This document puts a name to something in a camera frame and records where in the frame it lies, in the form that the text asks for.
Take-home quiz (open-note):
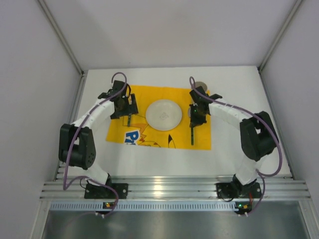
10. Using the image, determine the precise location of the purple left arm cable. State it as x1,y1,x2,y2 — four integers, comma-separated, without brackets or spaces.
62,72,130,217

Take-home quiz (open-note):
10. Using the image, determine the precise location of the right aluminium corner post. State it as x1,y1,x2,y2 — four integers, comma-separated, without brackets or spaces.
257,0,305,75

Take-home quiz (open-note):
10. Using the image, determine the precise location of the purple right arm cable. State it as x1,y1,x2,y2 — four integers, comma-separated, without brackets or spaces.
189,76,283,215

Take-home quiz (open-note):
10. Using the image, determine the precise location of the perforated grey cable duct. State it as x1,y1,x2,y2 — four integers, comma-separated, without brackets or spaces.
49,201,255,212

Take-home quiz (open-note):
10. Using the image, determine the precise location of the fork with teal handle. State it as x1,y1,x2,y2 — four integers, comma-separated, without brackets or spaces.
127,114,132,127

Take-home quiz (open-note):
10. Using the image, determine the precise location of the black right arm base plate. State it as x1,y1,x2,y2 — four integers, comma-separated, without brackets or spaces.
216,182,262,200

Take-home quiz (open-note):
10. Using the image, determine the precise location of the yellow cartoon print cloth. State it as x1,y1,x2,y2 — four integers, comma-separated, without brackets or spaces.
106,85,211,150

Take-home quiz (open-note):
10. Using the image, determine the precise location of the cream round plate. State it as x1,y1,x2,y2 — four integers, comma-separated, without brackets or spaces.
146,100,182,131

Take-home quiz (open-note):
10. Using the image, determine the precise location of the spoon with teal handle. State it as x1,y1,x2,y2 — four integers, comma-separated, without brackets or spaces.
187,107,194,146

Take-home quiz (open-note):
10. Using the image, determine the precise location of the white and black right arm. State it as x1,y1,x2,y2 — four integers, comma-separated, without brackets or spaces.
189,87,279,196

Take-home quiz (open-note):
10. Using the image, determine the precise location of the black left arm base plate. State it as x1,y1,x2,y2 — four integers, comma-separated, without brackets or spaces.
84,183,129,199

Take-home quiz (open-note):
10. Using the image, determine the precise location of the beige paper cup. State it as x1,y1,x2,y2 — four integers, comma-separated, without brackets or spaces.
195,81,207,92

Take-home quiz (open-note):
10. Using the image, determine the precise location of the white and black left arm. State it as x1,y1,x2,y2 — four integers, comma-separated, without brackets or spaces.
58,80,139,190

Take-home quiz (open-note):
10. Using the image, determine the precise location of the aluminium corner post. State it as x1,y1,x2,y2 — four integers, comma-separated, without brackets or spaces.
257,0,305,75
36,0,84,75

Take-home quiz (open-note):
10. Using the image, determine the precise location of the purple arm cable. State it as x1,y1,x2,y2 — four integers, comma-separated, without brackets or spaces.
62,72,130,217
189,76,283,215

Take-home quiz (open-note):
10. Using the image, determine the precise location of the left aluminium corner post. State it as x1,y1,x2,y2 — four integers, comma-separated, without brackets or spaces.
36,0,84,75

